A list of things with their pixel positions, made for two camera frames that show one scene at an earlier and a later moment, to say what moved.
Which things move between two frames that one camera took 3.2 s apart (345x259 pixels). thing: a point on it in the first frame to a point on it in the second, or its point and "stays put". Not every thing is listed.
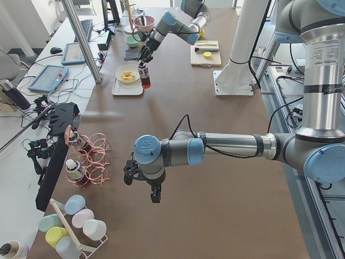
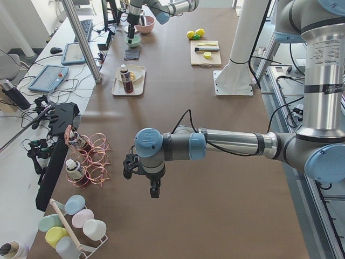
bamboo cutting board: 205,53 stays put
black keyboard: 86,26 stays put
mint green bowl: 131,41 stays put
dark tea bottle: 144,74 to 128,85
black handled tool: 206,49 stays put
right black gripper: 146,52 to 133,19
